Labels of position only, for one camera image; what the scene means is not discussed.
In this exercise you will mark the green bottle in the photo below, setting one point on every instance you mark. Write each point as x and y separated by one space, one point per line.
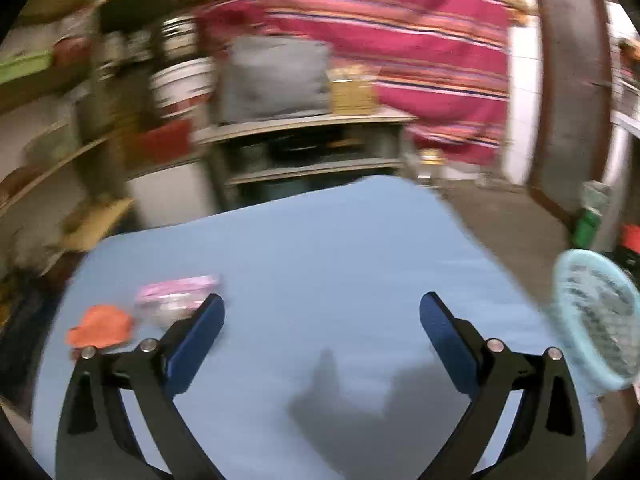
594 199

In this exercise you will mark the light blue laundry basket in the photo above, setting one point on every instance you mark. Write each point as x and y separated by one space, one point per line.
595 305

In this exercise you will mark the blue tablecloth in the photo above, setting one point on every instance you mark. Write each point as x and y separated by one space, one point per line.
322 370

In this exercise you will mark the yellow egg tray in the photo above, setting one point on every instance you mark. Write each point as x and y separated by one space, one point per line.
100 222

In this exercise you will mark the orange wrapper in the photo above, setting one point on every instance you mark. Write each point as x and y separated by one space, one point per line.
102 326

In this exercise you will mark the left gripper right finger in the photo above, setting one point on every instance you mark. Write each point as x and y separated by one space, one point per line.
546 439

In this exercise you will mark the red plastic basin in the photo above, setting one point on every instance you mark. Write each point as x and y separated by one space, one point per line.
162 144

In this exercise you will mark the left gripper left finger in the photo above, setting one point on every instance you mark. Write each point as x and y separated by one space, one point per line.
95 438

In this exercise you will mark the white plastic bucket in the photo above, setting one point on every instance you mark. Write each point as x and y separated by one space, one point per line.
182 86

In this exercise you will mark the pink foil wrapper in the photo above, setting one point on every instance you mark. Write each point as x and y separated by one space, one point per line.
164 303

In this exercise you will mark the grey wooden shelf table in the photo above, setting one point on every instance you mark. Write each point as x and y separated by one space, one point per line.
255 162

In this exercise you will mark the wooden wall shelf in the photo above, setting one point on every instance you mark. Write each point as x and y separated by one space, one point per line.
39 94

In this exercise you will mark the yellow utensil holder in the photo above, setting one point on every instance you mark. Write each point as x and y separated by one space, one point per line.
352 90

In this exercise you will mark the brown wooden door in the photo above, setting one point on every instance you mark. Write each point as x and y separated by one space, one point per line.
574 128

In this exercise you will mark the white box cabinet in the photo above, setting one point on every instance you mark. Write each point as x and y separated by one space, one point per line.
173 195

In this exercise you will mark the grey cloth bag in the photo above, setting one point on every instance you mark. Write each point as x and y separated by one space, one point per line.
274 77

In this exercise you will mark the pink striped curtain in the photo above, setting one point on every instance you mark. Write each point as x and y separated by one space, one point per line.
444 61

